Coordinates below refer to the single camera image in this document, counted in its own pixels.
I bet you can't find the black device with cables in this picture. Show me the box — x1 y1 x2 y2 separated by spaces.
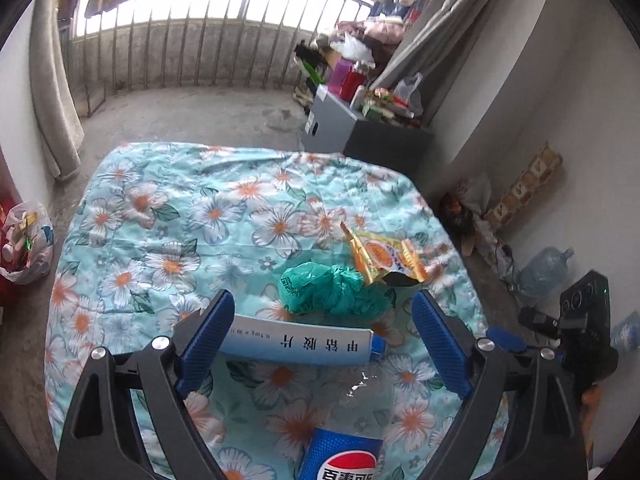
517 306 560 339

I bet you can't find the floral turquoise blanket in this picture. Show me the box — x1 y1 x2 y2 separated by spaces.
45 141 512 480

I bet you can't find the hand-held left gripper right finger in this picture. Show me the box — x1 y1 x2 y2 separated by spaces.
411 290 588 480

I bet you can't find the light blue medicine box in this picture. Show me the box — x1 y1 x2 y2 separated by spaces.
220 314 387 365

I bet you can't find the blue label plastic bottle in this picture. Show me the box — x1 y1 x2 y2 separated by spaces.
299 367 396 480

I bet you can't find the patterned cardboard board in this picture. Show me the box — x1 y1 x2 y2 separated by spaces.
484 145 564 234

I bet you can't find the pile of clothes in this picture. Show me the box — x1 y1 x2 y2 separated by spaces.
335 17 407 61

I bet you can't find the beige curtain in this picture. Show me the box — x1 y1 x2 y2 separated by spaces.
29 0 86 181

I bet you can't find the clutter of bags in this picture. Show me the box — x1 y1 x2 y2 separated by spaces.
439 172 517 262

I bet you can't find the gold snack wrapper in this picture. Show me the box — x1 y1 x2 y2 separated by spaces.
340 221 432 289

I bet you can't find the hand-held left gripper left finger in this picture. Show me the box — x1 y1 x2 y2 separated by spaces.
57 289 236 480

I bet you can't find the small white plastic bag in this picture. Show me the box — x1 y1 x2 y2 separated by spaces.
394 72 424 117

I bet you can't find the green plastic bag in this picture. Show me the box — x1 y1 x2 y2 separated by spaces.
277 261 397 319

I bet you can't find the green and black bag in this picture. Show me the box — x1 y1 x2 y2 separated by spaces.
293 42 327 87

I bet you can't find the pink box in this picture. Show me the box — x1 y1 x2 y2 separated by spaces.
327 57 356 94

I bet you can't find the clear water jug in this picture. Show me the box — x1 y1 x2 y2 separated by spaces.
516 246 576 307

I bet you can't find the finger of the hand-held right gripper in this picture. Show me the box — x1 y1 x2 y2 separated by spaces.
486 326 527 356

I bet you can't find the white plastic trash bag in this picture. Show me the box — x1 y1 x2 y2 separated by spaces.
0 202 55 286

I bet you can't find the pile of colourful packets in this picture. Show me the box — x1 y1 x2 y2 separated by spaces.
350 86 423 122

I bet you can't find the metal balcony railing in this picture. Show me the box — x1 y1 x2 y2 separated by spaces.
59 0 376 107

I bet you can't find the clear blue plastic bottle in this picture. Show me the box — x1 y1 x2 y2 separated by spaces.
610 310 640 357

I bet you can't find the grey curtain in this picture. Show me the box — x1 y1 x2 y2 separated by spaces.
370 0 547 127

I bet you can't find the large white plastic bag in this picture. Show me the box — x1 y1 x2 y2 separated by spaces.
330 32 376 64

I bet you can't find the grey storage box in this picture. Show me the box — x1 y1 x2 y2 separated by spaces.
300 84 435 177

